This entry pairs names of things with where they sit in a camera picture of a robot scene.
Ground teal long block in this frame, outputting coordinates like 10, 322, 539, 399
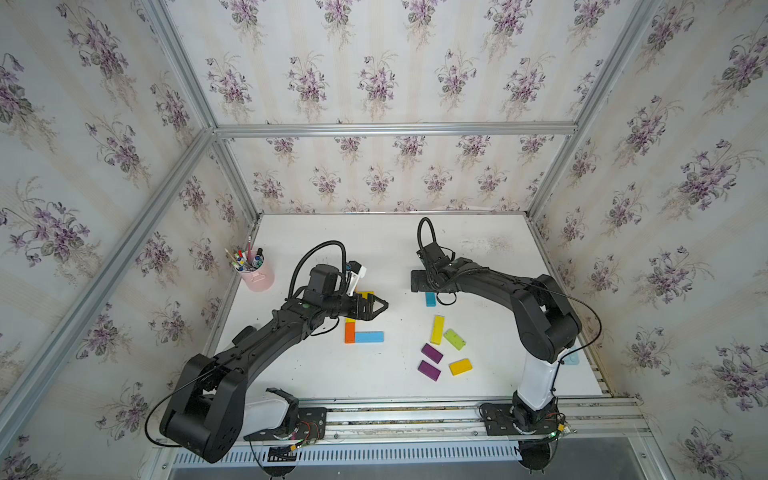
425, 292, 437, 308

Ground lime green block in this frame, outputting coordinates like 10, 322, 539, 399
443, 329, 466, 351

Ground aluminium front rail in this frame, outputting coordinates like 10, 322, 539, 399
242, 393, 652, 443

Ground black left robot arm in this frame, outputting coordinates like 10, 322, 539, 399
159, 264, 389, 463

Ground yellow-orange block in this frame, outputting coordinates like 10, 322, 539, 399
449, 358, 473, 376

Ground light blue calculator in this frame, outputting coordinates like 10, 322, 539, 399
561, 352, 580, 366

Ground purple block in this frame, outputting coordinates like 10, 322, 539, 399
421, 343, 444, 364
417, 360, 441, 382

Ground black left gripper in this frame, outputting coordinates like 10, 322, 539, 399
320, 291, 387, 324

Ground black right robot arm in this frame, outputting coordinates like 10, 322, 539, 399
411, 242, 582, 433

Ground pink pen cup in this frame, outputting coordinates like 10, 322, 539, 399
239, 263, 275, 293

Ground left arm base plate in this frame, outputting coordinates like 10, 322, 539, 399
242, 407, 328, 443

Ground yellow long block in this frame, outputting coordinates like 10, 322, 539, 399
429, 315, 445, 345

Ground light blue long block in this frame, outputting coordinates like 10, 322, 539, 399
354, 331, 385, 344

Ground orange-red block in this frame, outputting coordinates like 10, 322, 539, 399
344, 322, 356, 344

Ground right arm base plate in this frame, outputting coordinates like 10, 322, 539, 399
479, 400, 566, 437

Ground pens in cup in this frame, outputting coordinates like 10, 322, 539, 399
225, 236, 265, 273

